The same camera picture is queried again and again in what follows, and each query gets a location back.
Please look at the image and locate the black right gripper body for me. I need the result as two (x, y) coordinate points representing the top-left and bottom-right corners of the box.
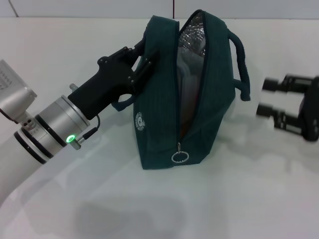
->
(299, 77), (319, 142)

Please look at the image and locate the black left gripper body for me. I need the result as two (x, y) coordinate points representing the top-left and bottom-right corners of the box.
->
(67, 47), (141, 119)

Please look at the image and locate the clear lunch box blue rim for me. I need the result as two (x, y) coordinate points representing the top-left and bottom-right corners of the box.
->
(176, 46), (207, 130)

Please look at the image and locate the dark teal insulated lunch bag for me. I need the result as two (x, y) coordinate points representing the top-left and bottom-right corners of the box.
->
(111, 9), (251, 171)

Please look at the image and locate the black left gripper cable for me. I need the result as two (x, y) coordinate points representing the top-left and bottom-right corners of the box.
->
(65, 114), (102, 151)

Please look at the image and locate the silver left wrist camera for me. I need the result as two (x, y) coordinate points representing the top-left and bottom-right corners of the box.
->
(0, 58), (38, 125)

